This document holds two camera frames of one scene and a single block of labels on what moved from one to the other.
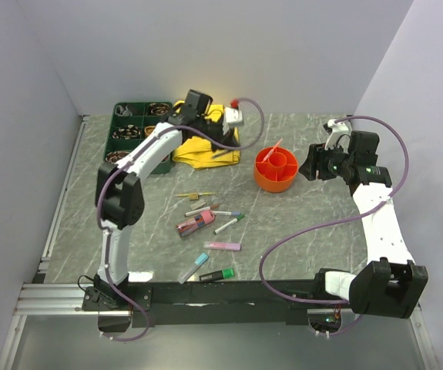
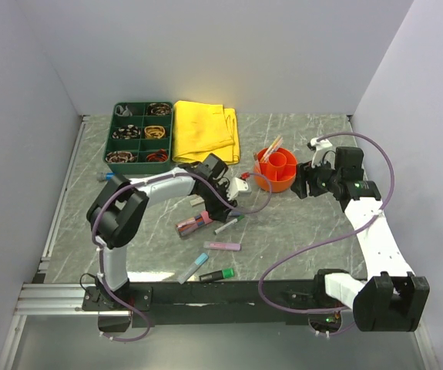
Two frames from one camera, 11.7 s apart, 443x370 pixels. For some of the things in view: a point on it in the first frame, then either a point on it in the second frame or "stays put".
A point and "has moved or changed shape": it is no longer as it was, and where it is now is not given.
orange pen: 272,149 stays put
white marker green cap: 228,224 stays put
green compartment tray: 130,123 stays put
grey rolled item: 120,111 stays put
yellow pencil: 199,194 has moved or changed shape
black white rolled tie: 131,131 stays put
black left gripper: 229,139 → 219,212
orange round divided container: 277,173 stays put
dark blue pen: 221,154 → 256,164
